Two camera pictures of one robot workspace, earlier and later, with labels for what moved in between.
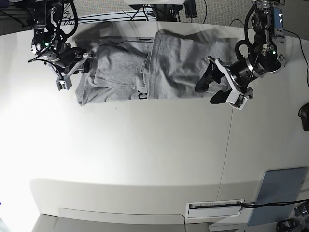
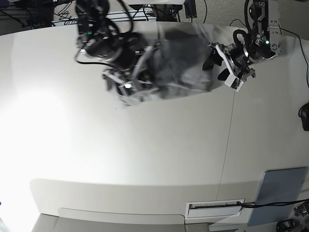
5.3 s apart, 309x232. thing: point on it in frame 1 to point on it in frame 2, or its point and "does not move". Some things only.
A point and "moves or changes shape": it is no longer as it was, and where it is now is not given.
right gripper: (239, 74) to (234, 59)
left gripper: (65, 55) to (126, 79)
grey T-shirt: (121, 67) moves or changes shape
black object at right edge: (303, 113) does not move
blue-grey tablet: (278, 185) does not move
